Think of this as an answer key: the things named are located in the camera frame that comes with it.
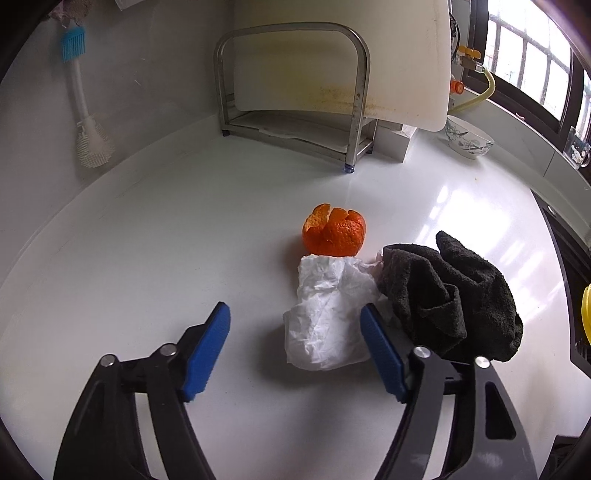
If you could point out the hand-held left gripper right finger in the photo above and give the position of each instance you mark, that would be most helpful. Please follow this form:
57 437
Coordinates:
381 350

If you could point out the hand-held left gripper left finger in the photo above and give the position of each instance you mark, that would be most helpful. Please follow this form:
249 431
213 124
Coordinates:
207 350

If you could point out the white tissue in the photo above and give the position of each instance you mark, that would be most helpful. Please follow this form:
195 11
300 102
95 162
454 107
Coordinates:
323 318

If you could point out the black cloth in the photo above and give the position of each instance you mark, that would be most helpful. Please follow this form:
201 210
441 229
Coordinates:
443 286

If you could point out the orange peel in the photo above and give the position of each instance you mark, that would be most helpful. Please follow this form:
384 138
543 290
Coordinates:
341 235

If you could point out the white box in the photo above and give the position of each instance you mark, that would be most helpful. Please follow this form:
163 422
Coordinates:
392 141

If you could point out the black sink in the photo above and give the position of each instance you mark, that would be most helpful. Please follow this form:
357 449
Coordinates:
572 263

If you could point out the patterned white bowl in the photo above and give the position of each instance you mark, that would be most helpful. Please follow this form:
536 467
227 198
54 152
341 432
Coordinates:
468 141

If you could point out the metal rack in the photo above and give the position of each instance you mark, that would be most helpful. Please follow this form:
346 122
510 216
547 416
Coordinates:
358 92

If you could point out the grey gas pipe valve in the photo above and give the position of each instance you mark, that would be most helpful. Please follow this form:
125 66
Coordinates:
457 86

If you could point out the glass mug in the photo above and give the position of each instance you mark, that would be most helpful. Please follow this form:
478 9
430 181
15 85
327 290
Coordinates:
577 150

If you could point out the white brush with blue head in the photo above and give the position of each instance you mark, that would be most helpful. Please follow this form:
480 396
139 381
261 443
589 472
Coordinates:
76 87

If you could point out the white cutting board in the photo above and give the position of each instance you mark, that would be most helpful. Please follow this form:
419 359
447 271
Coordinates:
300 60

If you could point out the dark framed window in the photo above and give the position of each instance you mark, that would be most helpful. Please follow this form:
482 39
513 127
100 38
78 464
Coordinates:
531 50

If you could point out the hanging pink cloth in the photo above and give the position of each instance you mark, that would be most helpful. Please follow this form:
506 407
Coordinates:
69 9

